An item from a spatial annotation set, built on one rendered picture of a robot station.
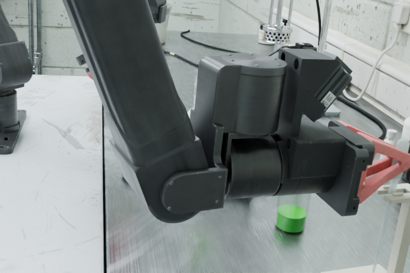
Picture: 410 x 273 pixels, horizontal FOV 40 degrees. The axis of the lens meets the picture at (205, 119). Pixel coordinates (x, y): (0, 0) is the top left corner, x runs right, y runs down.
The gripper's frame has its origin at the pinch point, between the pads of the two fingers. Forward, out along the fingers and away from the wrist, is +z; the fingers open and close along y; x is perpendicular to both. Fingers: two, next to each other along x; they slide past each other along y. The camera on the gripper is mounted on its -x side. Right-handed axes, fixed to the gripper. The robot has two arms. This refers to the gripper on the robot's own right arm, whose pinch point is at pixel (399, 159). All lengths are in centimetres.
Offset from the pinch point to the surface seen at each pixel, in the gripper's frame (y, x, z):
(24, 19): 281, 34, -25
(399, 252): -0.6, 10.8, 2.4
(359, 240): 10.3, 16.1, 5.7
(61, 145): 48, 17, -28
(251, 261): 8.9, 16.4, -10.2
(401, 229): -0.3, 8.1, 2.2
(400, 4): 63, -9, 47
